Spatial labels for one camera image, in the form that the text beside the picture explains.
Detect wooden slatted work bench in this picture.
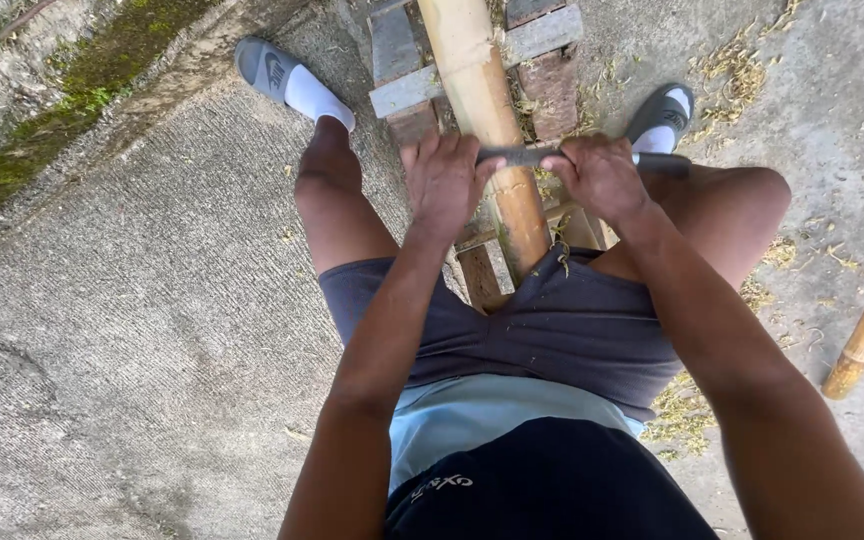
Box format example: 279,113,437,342
367,0,619,315

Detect heap of bamboo shavings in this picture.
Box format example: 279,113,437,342
687,0,805,144
640,369,718,462

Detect person's left leg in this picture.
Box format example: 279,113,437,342
294,115,403,277

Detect person's left hand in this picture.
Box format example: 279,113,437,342
399,133,508,246

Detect person's leg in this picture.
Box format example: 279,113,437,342
294,115,403,277
586,163,793,292

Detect grey slide sandal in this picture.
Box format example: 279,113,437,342
624,82,696,148
234,36,306,106

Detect grey metal scraping knife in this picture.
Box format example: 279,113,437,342
475,145,693,180

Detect dark grey shorts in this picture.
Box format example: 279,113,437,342
318,244,685,423

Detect person's right hand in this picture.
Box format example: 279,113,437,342
540,133,652,231

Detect white sock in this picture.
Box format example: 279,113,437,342
283,63,357,133
631,87,693,156

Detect blue and navy shirt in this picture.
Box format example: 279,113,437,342
384,373,721,540

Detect thick yellow bamboo pole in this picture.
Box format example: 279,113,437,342
417,0,553,285

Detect person's right leg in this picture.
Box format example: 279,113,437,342
586,163,793,292

